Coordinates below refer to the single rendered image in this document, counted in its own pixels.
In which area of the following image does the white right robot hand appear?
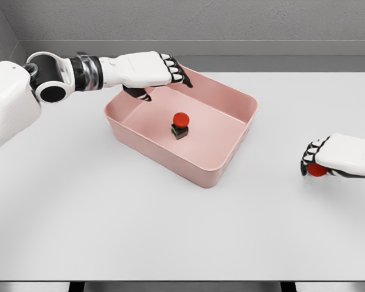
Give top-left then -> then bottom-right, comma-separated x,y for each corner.
300,133 -> 365,179

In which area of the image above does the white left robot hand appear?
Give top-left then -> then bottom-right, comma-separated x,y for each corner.
121,50 -> 193,102

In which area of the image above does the red button industrial switch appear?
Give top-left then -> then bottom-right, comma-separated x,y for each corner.
307,163 -> 329,178
170,111 -> 190,141

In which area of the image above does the pink plastic basket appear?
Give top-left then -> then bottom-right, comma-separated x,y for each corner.
103,67 -> 259,189

